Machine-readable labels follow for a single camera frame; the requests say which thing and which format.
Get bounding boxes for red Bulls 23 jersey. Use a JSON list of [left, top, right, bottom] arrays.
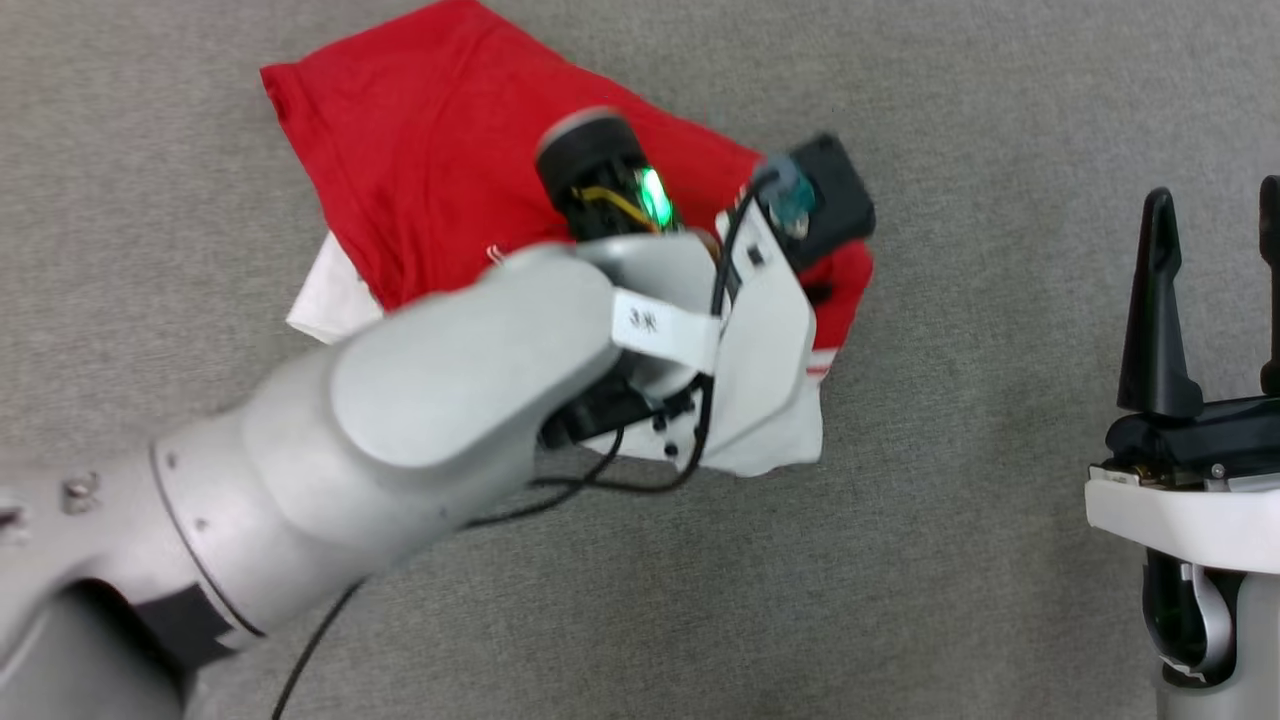
[[260, 0, 876, 478]]

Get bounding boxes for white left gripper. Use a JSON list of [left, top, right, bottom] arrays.
[[700, 200, 823, 469]]

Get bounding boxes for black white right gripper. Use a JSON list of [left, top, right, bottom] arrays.
[[1085, 175, 1280, 577]]

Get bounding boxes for grey fabric sofa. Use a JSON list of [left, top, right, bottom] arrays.
[[0, 0, 1280, 720]]

